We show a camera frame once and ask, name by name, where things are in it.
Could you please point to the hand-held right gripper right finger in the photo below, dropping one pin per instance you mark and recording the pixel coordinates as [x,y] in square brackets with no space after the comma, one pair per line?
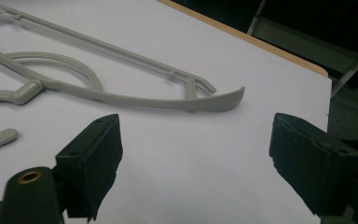
[310,161]

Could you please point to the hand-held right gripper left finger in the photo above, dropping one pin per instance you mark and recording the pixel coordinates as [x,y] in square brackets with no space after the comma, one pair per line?
[90,165]

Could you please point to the grey plastic clothes hanger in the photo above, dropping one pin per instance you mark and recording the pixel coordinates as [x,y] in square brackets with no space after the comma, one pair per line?
[130,101]

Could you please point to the grey metal frame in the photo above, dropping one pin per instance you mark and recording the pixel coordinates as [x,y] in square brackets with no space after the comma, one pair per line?
[304,43]

